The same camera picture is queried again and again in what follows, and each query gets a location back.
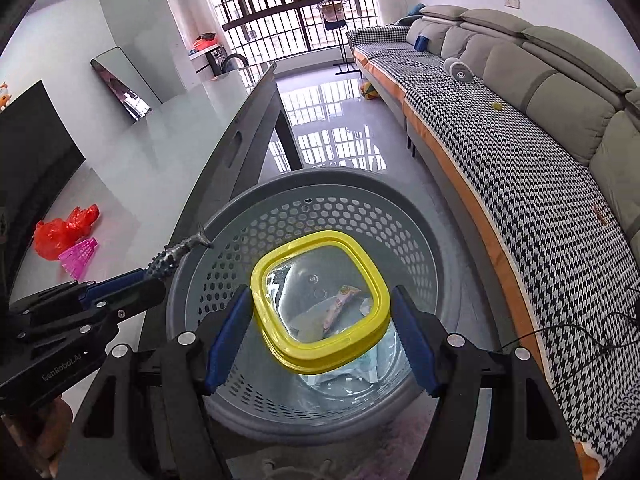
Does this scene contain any grey dinosaur toy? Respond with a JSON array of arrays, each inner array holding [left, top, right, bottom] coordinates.
[[148, 225, 216, 281]]

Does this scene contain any grey sofa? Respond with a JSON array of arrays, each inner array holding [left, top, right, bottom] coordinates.
[[347, 4, 640, 480]]

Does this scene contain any white crumpled wrapper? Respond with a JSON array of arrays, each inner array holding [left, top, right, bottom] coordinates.
[[295, 345, 381, 388]]

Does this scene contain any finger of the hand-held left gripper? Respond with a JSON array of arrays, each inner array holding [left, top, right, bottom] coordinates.
[[15, 277, 167, 356], [7, 267, 151, 316]]

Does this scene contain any clothes drying stand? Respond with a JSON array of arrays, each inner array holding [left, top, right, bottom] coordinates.
[[316, 0, 357, 75]]

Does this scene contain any washing machine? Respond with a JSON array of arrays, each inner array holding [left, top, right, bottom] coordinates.
[[210, 47, 248, 78]]

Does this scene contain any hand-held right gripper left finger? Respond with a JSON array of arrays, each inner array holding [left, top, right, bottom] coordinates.
[[50, 284, 255, 480]]

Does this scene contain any yellow rimmed clear lid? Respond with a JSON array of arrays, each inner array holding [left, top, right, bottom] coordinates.
[[250, 230, 392, 373]]

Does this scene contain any black window grille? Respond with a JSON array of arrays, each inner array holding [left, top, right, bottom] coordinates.
[[200, 0, 381, 66]]

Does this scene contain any houndstooth sofa cover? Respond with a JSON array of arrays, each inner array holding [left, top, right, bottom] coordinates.
[[348, 25, 640, 466]]

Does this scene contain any grey perforated plastic basket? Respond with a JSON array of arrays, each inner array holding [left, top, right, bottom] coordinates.
[[165, 167, 493, 428]]

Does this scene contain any red plastic bag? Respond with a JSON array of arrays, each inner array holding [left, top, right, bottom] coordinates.
[[33, 204, 101, 261]]

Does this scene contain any person's left hand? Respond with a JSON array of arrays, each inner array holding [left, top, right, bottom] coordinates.
[[0, 395, 72, 476]]

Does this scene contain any colourful snack wrapper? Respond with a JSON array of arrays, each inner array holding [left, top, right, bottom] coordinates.
[[320, 284, 373, 333]]

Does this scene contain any black cable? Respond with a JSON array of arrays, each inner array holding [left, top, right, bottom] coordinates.
[[500, 305, 640, 356]]

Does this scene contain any pink plastic shuttlecock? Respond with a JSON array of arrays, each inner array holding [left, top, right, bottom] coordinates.
[[58, 237, 99, 279]]

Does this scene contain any small white fan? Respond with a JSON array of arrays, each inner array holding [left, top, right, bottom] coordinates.
[[444, 56, 476, 82]]

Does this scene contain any leaning floor mirror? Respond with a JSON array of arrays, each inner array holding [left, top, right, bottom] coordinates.
[[91, 46, 152, 122]]

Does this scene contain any black table leg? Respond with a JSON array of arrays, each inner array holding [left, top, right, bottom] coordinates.
[[272, 92, 304, 171]]

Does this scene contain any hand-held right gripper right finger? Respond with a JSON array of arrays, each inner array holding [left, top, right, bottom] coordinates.
[[391, 284, 586, 480]]

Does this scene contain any black television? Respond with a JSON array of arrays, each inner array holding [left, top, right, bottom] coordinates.
[[0, 80, 86, 281]]

